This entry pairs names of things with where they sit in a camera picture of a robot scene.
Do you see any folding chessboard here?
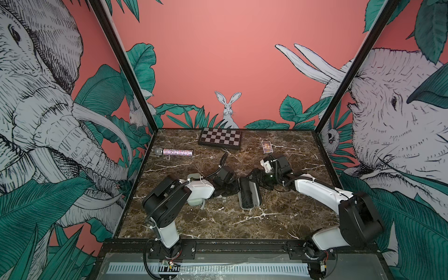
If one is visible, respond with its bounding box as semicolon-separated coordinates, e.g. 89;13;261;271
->
198;128;242;150

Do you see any grey umbrella case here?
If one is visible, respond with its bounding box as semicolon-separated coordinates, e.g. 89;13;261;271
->
187;173;208;209
238;177;262;210

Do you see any white slotted cable duct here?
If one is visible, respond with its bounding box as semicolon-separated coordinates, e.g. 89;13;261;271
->
106;262;310;277

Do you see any black umbrella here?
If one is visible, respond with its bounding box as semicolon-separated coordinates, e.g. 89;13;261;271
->
240;177;257;210

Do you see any playing card box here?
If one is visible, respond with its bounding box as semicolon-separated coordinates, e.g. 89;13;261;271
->
261;141;274;154

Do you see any glitter purple microphone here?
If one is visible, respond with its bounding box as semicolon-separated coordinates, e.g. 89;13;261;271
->
154;147;194;156

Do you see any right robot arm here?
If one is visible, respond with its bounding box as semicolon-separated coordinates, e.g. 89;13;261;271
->
240;155;385;261

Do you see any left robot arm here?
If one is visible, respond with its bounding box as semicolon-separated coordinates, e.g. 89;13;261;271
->
142;166;238;260

